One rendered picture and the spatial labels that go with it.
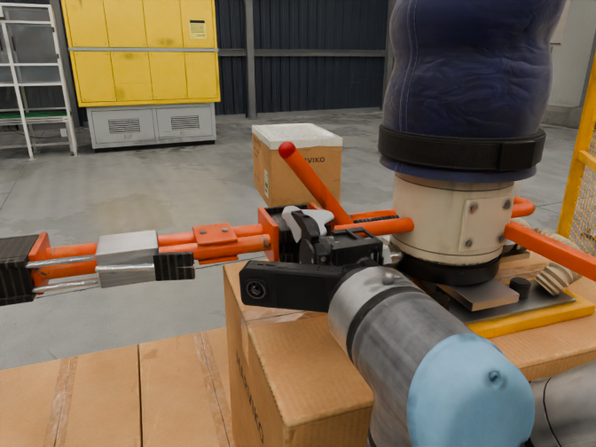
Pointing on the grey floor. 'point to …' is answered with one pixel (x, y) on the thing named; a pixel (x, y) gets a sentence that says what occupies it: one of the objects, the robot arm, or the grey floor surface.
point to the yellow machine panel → (145, 71)
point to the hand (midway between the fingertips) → (284, 235)
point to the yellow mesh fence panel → (581, 157)
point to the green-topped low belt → (9, 121)
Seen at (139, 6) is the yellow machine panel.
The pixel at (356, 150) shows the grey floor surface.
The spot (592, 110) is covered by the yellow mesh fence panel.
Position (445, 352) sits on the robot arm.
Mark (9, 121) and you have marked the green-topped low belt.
